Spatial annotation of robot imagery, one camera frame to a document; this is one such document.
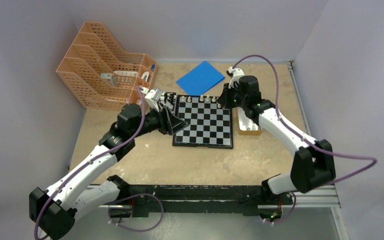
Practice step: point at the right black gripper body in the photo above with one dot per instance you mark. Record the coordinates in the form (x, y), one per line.
(238, 99)

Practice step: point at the silver tin with black pieces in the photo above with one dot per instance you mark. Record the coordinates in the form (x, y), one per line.
(168, 100)

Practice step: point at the orange mesh file organizer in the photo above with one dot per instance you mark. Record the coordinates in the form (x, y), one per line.
(100, 73)

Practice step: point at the black mounting rail base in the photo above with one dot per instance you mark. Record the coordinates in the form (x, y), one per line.
(247, 200)

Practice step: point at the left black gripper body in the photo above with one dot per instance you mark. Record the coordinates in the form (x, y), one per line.
(163, 126)

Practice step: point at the black and white chessboard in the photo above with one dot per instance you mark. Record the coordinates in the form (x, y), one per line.
(209, 126)

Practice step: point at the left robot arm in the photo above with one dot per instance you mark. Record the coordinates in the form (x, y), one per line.
(57, 208)

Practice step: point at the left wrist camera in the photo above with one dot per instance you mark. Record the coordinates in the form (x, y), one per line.
(153, 97)

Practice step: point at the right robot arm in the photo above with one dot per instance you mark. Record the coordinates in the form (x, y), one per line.
(312, 164)

